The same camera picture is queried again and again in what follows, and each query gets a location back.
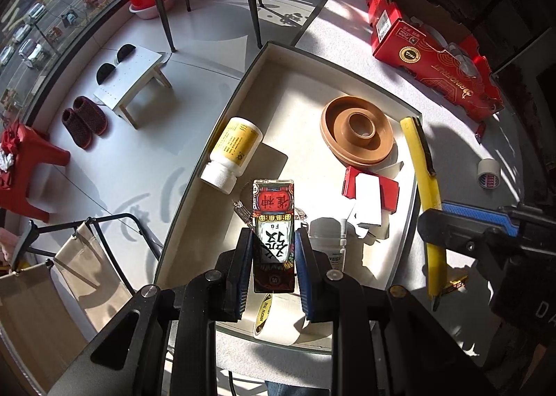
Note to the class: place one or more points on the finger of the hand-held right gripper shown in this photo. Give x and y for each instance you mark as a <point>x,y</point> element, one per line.
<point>478,211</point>
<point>451,231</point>

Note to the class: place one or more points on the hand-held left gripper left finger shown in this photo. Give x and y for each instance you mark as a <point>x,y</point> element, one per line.
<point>241,265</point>

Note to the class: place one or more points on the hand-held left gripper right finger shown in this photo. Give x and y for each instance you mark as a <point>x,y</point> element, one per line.
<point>304,274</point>

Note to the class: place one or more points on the large white bottle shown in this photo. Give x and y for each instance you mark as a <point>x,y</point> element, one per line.
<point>328,244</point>

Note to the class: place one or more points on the white tape roll gold label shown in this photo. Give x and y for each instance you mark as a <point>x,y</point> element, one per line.
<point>282,322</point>

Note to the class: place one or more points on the small red patterned box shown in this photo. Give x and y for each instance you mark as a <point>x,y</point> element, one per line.
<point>273,222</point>

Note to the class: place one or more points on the yellow utility knife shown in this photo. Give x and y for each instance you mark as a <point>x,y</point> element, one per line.
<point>423,170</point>

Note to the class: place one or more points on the white power adapter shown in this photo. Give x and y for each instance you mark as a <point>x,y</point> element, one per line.
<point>369,200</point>

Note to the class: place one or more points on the brown round dish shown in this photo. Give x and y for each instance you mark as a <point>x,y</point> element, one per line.
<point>373,139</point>

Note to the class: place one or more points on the white bottle yellow label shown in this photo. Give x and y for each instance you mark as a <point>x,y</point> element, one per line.
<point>236,141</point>

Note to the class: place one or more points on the grey tray box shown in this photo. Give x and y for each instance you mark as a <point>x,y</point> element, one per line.
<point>304,74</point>

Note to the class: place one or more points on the white tape roll striped core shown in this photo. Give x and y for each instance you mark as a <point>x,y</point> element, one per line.
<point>488,168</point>

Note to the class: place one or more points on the red lighter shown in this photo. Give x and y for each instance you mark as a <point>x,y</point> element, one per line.
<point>480,133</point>

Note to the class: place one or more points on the person's leg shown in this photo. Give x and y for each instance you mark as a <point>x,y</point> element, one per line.
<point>282,389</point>

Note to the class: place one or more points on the red cardboard box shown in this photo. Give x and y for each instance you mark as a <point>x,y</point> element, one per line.
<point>434,70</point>

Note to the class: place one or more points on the beige folding chair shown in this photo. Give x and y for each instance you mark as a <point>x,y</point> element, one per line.
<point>87,257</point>

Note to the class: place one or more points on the dark red slipper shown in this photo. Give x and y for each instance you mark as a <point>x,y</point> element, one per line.
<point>76,131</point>
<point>91,115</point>

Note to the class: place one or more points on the white low bench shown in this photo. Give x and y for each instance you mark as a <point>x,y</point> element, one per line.
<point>130,78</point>

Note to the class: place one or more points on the black slipper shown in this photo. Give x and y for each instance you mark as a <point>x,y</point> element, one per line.
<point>106,74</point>
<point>125,53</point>

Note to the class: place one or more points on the red plastic stool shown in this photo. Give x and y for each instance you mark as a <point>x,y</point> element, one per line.
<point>26,152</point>

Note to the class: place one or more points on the white basin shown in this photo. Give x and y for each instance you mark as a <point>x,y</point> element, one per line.
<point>145,12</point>

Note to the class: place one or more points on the row of parked cars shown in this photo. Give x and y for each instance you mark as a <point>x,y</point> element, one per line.
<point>32,52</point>

